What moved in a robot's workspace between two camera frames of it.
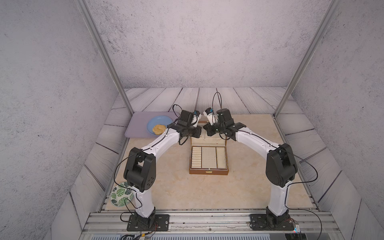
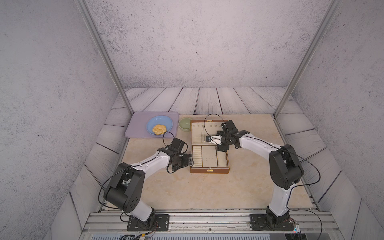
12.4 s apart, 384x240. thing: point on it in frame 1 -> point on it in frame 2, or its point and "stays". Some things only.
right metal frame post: x=331 y=8 stays
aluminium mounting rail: x=115 y=222 stays
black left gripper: x=198 y=130 -> x=185 y=156
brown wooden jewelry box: x=208 y=154 stays
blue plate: x=157 y=120 stays
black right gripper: x=209 y=129 -> x=222 y=147
